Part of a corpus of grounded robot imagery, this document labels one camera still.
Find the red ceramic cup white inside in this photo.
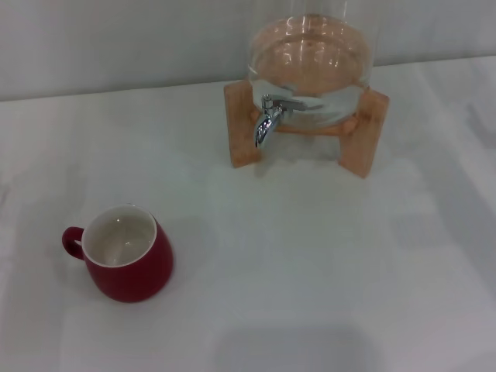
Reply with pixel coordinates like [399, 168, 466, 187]
[61, 204, 174, 301]

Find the chrome dispenser faucet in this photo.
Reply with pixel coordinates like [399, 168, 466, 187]
[253, 93, 307, 149]

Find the wooden dispenser stand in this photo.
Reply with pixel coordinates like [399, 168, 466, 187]
[223, 80, 390, 179]

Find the clear glass water dispenser jar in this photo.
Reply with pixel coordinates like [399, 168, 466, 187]
[244, 0, 376, 129]

